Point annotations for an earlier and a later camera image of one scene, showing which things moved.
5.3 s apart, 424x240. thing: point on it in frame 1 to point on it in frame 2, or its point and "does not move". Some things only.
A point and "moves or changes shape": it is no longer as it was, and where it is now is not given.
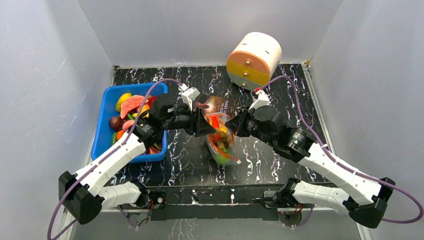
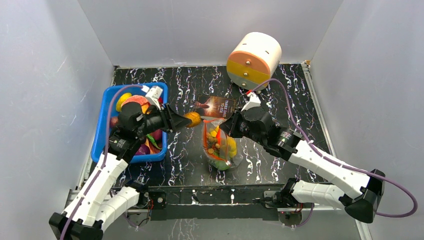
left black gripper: [197, 122] to [179, 121]
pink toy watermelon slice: [131, 103] does not move
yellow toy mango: [121, 99] does not move
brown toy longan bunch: [223, 139] to [211, 145]
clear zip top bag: [221, 144] moves or changes shape
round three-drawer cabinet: [255, 57] does not move
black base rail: [225, 202] does not move
